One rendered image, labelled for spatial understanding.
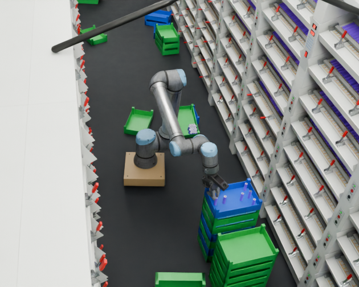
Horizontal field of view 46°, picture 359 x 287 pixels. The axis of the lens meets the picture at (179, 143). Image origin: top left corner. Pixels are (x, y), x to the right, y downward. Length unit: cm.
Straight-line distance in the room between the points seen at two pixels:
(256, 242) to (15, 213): 183
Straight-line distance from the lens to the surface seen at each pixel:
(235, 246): 258
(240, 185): 276
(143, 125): 389
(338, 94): 224
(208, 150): 237
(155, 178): 322
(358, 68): 210
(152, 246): 301
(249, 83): 325
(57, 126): 122
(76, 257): 93
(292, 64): 272
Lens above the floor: 250
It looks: 42 degrees down
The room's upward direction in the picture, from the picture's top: 5 degrees clockwise
